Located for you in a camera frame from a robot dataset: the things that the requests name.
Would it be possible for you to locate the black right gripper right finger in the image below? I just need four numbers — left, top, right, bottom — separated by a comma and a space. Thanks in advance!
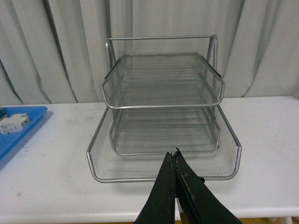
174, 149, 241, 224

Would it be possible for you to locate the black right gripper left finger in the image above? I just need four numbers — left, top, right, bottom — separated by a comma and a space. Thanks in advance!
135, 153, 176, 224

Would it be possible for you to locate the silver mesh three-tier rack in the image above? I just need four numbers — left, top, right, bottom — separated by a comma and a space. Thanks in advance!
86, 35, 242, 183

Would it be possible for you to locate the blue plastic tray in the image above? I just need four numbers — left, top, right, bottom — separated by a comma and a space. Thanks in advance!
0, 106, 48, 160

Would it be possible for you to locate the white curtain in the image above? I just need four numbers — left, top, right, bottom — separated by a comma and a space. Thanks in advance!
0, 0, 299, 105

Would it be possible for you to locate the green knife switch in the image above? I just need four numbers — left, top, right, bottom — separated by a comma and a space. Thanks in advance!
0, 105, 7, 120

